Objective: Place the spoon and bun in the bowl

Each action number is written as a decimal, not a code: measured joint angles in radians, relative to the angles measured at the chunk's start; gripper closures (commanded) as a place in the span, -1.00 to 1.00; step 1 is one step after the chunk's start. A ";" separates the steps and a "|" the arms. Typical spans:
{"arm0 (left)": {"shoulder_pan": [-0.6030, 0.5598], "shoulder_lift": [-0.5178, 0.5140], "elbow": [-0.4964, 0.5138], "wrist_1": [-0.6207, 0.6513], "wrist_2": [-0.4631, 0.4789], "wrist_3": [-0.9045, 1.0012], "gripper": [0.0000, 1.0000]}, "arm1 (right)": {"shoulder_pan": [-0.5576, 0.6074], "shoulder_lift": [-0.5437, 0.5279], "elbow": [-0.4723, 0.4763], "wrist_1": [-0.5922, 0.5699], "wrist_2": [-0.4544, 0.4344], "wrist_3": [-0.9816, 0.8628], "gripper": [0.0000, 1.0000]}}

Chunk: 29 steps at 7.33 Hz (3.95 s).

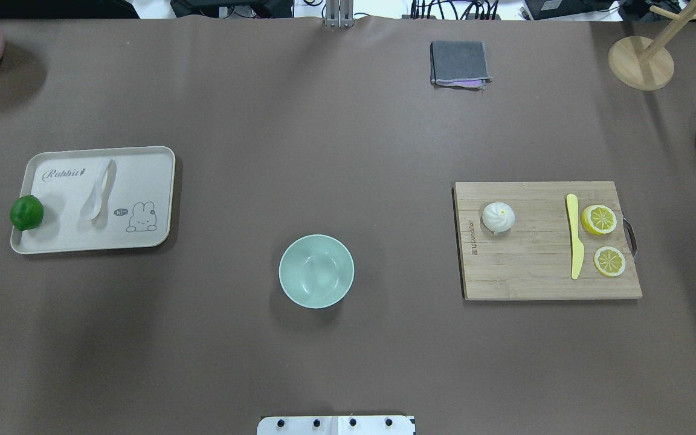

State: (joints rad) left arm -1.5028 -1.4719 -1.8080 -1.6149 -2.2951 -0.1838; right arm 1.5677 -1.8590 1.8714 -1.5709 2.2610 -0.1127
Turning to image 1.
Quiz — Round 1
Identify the white steamed bun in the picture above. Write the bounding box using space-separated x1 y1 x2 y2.
482 202 516 234

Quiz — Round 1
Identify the white ceramic spoon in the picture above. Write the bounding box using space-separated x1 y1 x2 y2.
80 159 112 221

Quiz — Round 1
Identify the mint green bowl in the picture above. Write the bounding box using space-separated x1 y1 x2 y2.
278 234 355 309

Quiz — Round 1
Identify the grey folded cloth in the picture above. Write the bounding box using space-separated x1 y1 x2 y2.
429 40 494 90

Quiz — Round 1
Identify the bamboo cutting board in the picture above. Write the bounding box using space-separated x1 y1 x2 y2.
453 181 642 301

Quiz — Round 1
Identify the beige rabbit tray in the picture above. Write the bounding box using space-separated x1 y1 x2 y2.
10 146 176 254

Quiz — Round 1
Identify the yellow plastic knife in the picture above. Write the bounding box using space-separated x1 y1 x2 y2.
565 193 584 279

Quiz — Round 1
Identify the upper lemon half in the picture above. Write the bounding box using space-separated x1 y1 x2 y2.
581 204 617 235

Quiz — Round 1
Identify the lemon half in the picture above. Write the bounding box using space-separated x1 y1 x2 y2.
593 246 627 277
581 204 617 235

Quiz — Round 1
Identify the lower lemon half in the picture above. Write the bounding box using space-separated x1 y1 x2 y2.
593 246 627 277

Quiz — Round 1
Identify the green lime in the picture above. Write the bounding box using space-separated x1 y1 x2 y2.
9 195 45 231

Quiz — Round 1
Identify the wooden mug tree stand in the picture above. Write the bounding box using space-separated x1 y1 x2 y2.
607 1 696 91

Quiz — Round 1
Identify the aluminium frame post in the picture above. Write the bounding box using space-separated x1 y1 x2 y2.
323 0 355 28

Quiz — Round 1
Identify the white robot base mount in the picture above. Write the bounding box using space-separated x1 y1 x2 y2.
256 414 416 434

